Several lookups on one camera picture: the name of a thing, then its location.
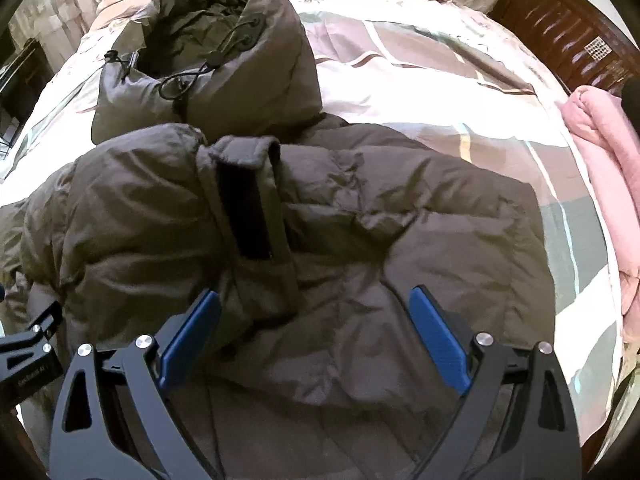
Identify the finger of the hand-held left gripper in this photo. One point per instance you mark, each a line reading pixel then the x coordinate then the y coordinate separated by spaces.
pixel 45 322

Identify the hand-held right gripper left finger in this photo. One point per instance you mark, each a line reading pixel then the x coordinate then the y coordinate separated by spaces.
pixel 192 332

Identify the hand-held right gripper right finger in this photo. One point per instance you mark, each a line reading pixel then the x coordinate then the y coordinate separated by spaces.
pixel 440 340

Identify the brown hooded down jacket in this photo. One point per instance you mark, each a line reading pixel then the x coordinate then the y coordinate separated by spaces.
pixel 350 210

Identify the black computer desk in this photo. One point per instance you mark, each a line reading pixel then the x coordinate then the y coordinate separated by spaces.
pixel 22 90

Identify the folded pink blanket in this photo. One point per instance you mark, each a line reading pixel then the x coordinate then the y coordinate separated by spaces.
pixel 600 160

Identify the plaid blanket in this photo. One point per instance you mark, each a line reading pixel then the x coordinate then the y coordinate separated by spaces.
pixel 425 85

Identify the black jacket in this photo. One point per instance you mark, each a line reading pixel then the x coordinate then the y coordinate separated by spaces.
pixel 632 105

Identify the floral lace curtain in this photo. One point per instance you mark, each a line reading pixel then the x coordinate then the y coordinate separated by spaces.
pixel 55 5

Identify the dark wooden headboard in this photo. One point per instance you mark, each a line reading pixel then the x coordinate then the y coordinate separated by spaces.
pixel 550 25

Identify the pink cartoon cat bed sheet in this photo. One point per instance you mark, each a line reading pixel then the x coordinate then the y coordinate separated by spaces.
pixel 350 2

